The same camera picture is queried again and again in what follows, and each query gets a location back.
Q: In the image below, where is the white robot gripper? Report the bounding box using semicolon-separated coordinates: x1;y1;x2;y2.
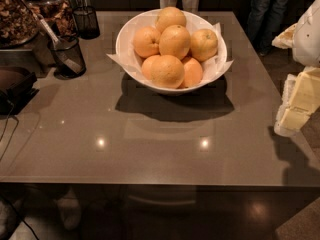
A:
272;0;320;137

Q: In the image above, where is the front large orange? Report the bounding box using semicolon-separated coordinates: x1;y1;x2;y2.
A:
151;55;184;89

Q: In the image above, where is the front left hidden orange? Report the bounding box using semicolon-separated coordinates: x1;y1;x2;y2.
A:
141;55;159;80

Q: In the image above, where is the white paper bowl liner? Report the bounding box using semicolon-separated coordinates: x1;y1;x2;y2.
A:
106;14;234;87

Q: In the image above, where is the white ceramic bowl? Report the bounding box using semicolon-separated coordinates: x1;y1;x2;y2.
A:
115;8;229;96

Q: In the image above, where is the person in dark jeans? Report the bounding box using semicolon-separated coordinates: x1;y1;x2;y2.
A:
246;0;289;56

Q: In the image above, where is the black mesh cup far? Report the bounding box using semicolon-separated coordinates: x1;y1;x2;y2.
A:
73;6;100;40

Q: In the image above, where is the black mesh cup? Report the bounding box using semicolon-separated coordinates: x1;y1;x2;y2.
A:
73;6;100;40
47;36;86;79

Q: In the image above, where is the black mesh cup near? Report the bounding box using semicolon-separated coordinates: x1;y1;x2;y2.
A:
47;36;86;79

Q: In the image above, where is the dark brown appliance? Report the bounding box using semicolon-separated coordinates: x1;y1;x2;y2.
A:
0;66;37;115

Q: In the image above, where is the glass jar of snacks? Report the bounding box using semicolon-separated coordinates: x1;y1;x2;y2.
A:
0;0;38;49

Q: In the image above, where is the black cable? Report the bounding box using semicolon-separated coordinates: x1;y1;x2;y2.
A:
0;98;20;162

